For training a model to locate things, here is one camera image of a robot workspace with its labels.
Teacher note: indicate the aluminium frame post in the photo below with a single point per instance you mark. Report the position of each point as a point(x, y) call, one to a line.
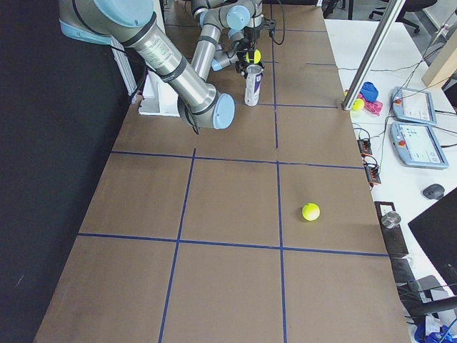
point(384, 26)

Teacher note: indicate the black computer monitor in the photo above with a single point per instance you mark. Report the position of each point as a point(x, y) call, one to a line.
point(435, 231)

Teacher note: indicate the yellow tennis ball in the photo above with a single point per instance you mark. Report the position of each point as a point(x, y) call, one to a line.
point(253, 56)
point(310, 212)

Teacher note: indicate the teach pendant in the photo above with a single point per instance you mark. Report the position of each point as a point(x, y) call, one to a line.
point(417, 146)
point(413, 106)

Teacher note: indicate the orange connector block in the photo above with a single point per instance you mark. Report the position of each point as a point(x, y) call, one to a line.
point(372, 174)
point(364, 146)

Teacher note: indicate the pink cloth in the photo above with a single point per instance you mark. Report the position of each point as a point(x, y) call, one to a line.
point(372, 107)

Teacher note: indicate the Wilson tennis ball can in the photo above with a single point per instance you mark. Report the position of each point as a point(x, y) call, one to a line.
point(254, 73)

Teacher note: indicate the lower teach pendant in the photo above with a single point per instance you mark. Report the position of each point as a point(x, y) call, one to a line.
point(417, 146)

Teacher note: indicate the blue cloth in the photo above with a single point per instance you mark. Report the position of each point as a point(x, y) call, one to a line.
point(369, 92)

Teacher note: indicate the tennis ball beside cloth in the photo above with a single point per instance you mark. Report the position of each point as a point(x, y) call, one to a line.
point(358, 105)

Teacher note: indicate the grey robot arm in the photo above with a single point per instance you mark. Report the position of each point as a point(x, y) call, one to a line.
point(245, 17)
point(135, 25)

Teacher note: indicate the black computer mouse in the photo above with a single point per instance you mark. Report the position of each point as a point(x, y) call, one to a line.
point(434, 191)

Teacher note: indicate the upper teach pendant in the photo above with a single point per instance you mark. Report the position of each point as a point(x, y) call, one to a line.
point(413, 106)

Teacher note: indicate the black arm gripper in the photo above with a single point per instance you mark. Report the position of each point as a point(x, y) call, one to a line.
point(244, 46)

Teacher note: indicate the small metal cup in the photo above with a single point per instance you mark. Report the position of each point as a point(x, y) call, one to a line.
point(390, 220)

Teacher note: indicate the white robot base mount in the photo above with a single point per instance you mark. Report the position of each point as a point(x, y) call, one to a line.
point(159, 99)

